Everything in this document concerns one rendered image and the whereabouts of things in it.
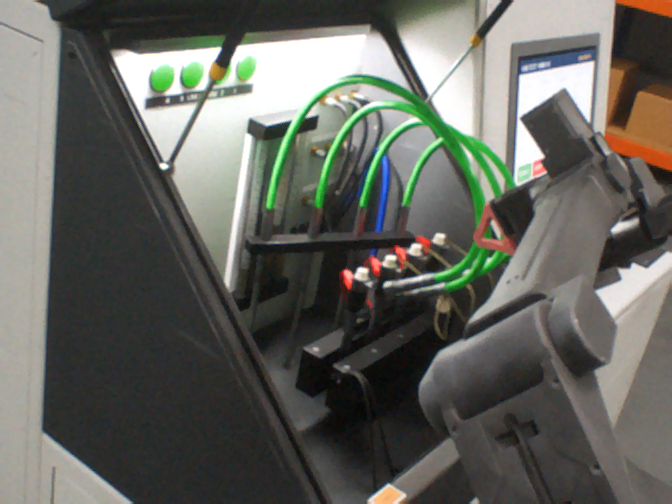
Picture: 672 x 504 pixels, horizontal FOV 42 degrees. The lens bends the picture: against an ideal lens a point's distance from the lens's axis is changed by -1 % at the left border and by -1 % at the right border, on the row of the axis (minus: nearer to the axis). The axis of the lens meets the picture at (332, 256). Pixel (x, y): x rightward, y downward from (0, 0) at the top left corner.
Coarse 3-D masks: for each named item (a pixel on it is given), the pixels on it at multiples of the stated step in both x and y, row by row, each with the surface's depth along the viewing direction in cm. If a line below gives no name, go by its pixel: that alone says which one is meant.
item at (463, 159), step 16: (336, 80) 129; (352, 80) 128; (368, 80) 126; (384, 80) 125; (320, 96) 132; (400, 96) 123; (416, 96) 122; (304, 112) 135; (432, 112) 121; (448, 128) 121; (288, 144) 138; (448, 144) 121; (464, 160) 120; (272, 192) 143; (480, 192) 120; (272, 208) 144; (480, 208) 120; (448, 272) 126
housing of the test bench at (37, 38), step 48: (0, 0) 118; (0, 48) 121; (48, 48) 114; (0, 96) 123; (48, 96) 116; (0, 144) 126; (48, 144) 119; (0, 192) 129; (48, 192) 122; (0, 240) 133; (48, 240) 125; (0, 288) 136; (48, 288) 129; (0, 336) 140; (0, 384) 144; (0, 432) 148; (0, 480) 152
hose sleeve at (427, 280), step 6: (426, 276) 128; (432, 276) 128; (396, 282) 132; (402, 282) 131; (408, 282) 130; (414, 282) 130; (420, 282) 129; (426, 282) 128; (432, 282) 128; (396, 288) 132; (402, 288) 131; (408, 288) 131; (414, 288) 130
